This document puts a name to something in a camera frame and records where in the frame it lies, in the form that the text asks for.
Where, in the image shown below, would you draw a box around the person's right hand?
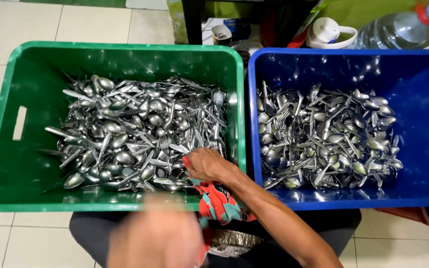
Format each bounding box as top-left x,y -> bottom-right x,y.
186,147 -> 238,184

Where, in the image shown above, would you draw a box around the person's left hand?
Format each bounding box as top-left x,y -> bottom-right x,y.
107,194 -> 206,268

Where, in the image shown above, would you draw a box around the red floral wiping cloth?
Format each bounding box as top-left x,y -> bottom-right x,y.
182,156 -> 256,267

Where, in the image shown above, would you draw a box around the heap of unwiped steel cutlery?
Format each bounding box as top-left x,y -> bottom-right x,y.
37,73 -> 229,194

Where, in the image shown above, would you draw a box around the person's dark trousers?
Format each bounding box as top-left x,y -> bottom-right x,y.
69,209 -> 362,268

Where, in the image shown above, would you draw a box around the small white cup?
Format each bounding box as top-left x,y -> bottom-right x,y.
211,25 -> 233,47

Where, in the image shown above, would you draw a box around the heap of wiped steel cutlery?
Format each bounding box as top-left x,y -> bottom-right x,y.
256,80 -> 404,191

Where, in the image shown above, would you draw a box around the green plastic crate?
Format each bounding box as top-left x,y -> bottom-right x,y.
0,41 -> 247,213

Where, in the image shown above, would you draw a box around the blue plastic crate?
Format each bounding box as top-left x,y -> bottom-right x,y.
247,47 -> 429,211

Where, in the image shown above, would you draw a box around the clear water bottle blue cap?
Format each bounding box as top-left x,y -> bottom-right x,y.
349,0 -> 429,50

